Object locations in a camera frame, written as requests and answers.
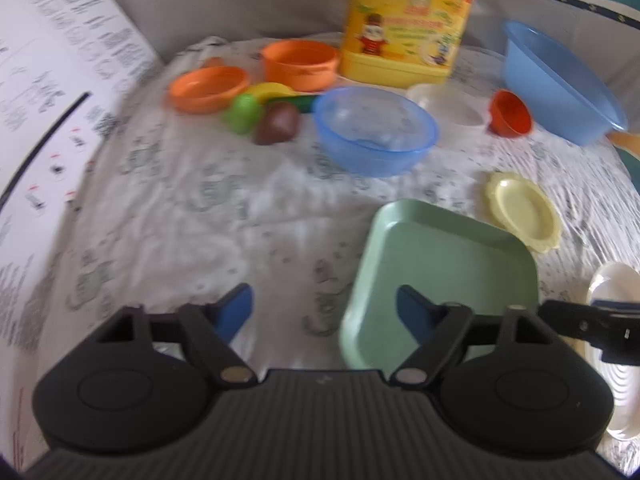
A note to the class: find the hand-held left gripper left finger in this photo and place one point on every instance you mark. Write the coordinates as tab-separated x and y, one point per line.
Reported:
234	311

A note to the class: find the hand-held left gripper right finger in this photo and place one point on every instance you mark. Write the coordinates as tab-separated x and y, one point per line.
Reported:
414	311

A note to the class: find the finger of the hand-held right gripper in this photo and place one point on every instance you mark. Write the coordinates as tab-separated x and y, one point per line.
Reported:
590	325

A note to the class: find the white ribbed plate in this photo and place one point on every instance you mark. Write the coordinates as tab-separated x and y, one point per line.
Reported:
620	280

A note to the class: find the green square plate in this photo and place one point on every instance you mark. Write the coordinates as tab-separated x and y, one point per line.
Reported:
440	260

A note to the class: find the small red-orange bowl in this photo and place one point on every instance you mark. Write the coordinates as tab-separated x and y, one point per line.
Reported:
510	112

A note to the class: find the white printed bed sheet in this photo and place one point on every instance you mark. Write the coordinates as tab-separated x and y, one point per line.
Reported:
200	210

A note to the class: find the small pale yellow plate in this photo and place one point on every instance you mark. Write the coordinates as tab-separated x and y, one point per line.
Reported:
522	210

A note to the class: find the small translucent blue bowl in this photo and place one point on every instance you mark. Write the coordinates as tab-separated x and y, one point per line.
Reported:
375	135

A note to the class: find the brown toy food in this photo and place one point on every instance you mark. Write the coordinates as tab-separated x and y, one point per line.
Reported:
277	124

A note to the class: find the green toy fruit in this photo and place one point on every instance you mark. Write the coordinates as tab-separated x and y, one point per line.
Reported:
242	114

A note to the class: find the clear plastic container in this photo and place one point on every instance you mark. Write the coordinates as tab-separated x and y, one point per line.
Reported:
450	105

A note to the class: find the green toy cucumber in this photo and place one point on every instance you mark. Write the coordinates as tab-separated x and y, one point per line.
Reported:
302	103

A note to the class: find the orange shallow plate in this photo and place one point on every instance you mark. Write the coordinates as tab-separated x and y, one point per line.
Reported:
210	89

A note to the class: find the yellow toy banana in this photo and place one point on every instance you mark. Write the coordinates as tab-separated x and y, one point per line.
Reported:
270	90

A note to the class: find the large blue basin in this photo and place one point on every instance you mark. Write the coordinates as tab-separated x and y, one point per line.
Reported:
555	85

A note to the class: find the orange plastic cup bowl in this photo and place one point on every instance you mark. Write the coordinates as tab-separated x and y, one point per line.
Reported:
300	65

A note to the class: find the yellow detergent jug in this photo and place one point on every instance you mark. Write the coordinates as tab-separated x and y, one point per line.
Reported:
405	25

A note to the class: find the printed paper sheet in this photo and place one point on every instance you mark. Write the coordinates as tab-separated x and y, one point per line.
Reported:
50	70

